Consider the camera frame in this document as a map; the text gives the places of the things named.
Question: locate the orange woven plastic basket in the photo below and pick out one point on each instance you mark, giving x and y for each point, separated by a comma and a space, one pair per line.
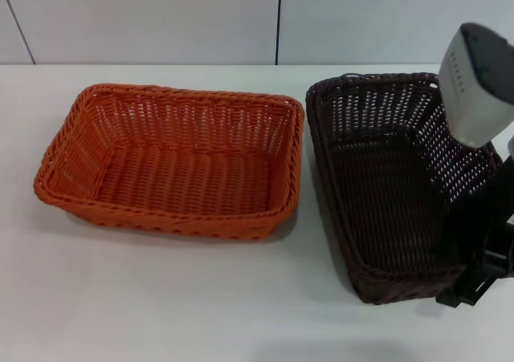
180, 177

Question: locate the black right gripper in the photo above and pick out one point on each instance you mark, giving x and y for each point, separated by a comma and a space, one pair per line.
492, 217

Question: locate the dark brown woven plastic basket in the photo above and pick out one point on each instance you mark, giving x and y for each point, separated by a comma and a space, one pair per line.
381, 201

